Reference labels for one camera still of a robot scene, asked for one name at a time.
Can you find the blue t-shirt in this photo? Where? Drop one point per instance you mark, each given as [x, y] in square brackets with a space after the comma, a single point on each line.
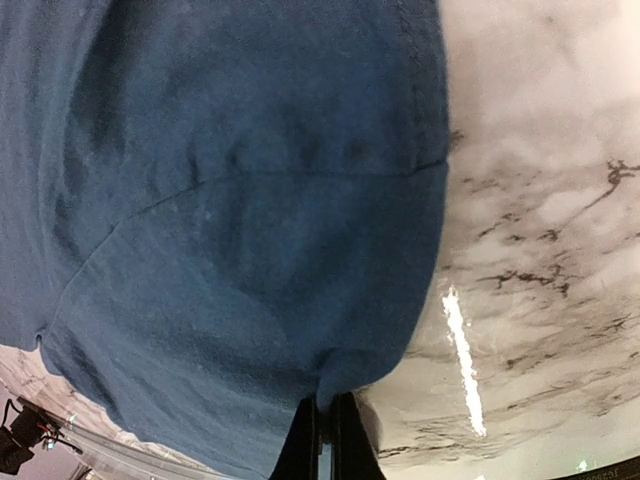
[211, 210]

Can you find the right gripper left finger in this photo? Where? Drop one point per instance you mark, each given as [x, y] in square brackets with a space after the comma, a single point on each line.
[298, 459]

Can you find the aluminium front rail frame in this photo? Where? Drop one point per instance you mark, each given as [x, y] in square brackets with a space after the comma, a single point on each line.
[105, 457]

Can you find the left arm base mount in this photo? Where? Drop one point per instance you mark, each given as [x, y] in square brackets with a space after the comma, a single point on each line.
[25, 427]

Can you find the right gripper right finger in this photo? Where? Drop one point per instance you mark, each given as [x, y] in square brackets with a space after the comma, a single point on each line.
[353, 456]

